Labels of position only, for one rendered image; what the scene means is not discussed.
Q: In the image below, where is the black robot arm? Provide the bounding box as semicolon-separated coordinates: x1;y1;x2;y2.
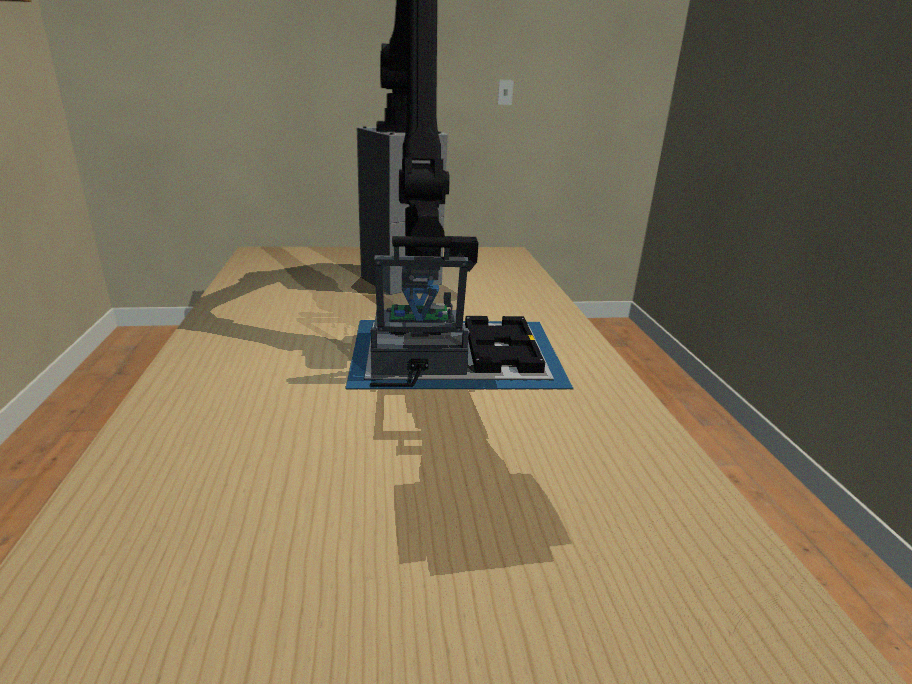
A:
377;0;478;272

